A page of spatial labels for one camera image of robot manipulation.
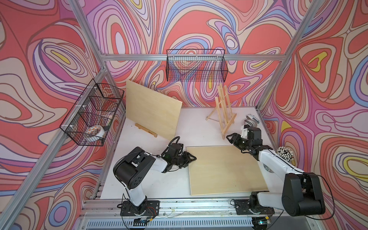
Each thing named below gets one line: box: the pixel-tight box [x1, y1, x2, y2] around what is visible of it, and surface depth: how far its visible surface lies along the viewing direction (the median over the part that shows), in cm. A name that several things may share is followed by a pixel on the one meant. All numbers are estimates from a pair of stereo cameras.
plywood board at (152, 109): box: [125, 79, 183, 139], surface depth 92 cm
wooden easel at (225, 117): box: [205, 82, 238, 140], surface depth 95 cm
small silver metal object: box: [245, 115, 260, 124], surface depth 113 cm
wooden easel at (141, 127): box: [134, 123, 158, 138], surface depth 101 cm
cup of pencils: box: [276, 146, 295, 162], surface depth 75 cm
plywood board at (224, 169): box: [186, 145, 269, 196], surface depth 84 cm
